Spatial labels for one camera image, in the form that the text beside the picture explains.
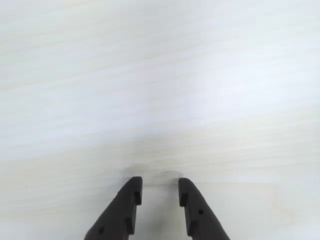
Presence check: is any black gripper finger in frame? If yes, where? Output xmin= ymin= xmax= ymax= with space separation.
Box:
xmin=83 ymin=176 xmax=143 ymax=240
xmin=178 ymin=177 xmax=231 ymax=240

